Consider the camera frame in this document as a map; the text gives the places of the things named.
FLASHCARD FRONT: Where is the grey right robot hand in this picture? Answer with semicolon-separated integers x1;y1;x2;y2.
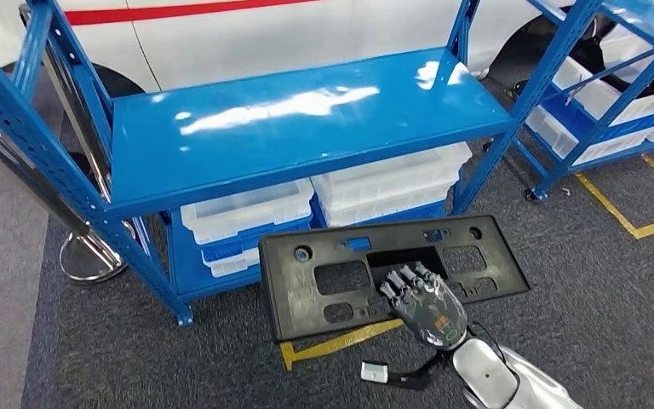
379;262;469;351

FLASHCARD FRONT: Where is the black plastic plate bracket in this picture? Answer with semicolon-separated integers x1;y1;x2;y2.
258;214;532;344

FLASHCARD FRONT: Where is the blue metal shelf rack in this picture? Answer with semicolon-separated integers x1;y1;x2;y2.
510;0;654;203
0;0;605;329

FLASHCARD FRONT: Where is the blue plastic storage bin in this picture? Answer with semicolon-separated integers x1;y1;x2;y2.
310;194;448;228
199;216;313;263

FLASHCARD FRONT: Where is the white car with red stripe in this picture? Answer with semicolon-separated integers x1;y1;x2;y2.
0;0;616;95

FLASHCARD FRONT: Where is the black camera mount strap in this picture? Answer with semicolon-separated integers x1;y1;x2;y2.
386;352;453;392

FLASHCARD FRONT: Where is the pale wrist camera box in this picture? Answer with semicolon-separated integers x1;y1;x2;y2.
360;360;390;385

